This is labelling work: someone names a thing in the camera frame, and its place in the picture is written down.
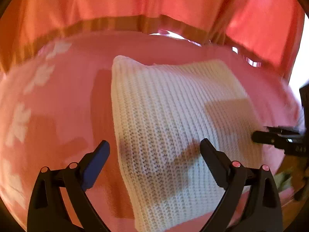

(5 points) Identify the white red black knit sweater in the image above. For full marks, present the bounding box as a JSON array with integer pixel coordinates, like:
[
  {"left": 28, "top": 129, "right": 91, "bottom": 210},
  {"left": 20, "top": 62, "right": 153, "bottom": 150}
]
[{"left": 111, "top": 55, "right": 262, "bottom": 231}]

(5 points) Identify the pink bow-pattern blanket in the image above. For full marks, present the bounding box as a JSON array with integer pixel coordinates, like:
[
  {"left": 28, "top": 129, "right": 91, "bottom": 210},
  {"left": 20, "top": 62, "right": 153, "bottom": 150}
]
[{"left": 1, "top": 32, "right": 302, "bottom": 231}]

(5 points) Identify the pink curtain with tan hem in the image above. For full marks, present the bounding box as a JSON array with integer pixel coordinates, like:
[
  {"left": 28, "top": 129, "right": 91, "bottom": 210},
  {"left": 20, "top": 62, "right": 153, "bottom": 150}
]
[{"left": 1, "top": 0, "right": 305, "bottom": 79}]

